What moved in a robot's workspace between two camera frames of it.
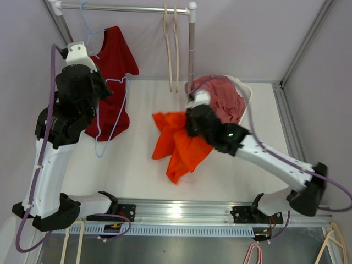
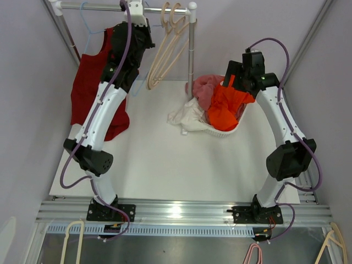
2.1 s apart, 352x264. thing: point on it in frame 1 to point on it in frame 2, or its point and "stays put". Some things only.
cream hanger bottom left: (64, 247) stays put
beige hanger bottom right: (335, 227) stays put
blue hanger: (88, 36) to (133, 87)
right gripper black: (191, 132) to (234, 68)
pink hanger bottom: (259, 260) stays put
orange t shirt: (186, 152) to (226, 101)
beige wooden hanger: (176, 34) to (177, 27)
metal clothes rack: (57, 7) stays put
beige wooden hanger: (165, 23) to (169, 32)
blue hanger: (81, 5) stays put
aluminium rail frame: (171, 212) stays put
